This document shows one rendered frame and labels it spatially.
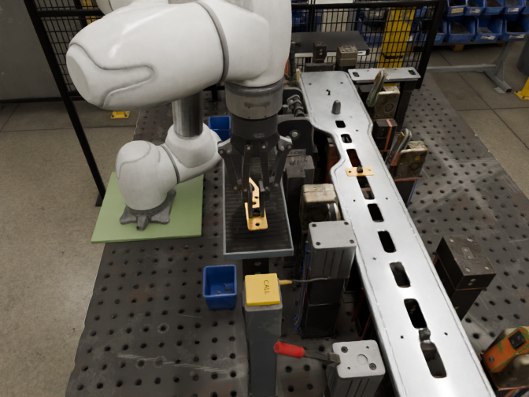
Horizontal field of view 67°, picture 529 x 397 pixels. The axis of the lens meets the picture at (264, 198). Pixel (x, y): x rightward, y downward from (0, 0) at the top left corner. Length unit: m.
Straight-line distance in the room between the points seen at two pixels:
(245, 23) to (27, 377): 1.91
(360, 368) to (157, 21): 0.64
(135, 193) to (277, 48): 0.96
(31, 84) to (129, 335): 2.70
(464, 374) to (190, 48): 0.76
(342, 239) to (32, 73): 3.04
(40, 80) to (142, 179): 2.32
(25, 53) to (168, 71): 3.06
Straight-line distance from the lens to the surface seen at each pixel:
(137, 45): 0.48
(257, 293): 0.73
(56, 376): 2.13
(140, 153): 1.37
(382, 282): 0.98
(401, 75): 1.82
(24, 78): 3.64
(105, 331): 1.30
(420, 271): 1.03
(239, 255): 0.79
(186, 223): 1.48
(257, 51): 0.54
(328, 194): 1.03
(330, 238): 0.89
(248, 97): 0.59
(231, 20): 0.52
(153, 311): 1.29
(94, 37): 0.49
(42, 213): 2.83
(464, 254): 1.06
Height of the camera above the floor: 1.78
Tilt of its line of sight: 44 degrees down
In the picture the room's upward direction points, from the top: straight up
